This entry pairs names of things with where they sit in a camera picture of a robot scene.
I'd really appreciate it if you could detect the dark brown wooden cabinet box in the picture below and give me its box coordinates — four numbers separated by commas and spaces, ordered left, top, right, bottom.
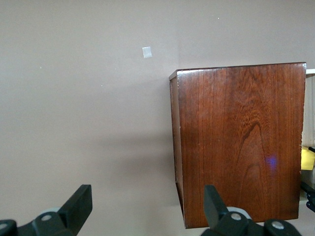
169, 61, 307, 229

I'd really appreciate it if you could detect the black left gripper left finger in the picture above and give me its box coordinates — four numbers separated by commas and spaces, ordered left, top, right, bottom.
0, 184, 93, 236

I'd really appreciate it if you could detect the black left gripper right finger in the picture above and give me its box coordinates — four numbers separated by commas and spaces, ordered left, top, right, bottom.
200, 184, 303, 236

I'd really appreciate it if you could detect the yellow block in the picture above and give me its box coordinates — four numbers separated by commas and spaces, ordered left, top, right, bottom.
300, 145, 315, 171

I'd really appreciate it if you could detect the brown paper table cover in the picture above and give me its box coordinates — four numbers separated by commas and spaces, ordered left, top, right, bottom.
0, 0, 315, 236

